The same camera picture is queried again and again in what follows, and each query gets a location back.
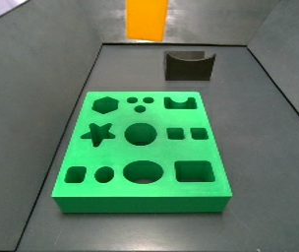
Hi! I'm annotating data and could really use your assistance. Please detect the yellow rectangular block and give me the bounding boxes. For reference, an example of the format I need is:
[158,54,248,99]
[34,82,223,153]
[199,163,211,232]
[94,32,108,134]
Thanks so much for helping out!
[126,0,170,41]

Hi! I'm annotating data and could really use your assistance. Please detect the black curved fixture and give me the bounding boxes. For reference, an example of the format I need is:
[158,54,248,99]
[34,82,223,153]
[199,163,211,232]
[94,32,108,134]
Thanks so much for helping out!
[165,51,217,81]

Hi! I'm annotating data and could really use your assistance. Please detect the green shape sorter board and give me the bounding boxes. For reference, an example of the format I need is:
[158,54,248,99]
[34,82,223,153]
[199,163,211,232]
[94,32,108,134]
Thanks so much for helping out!
[52,92,233,213]

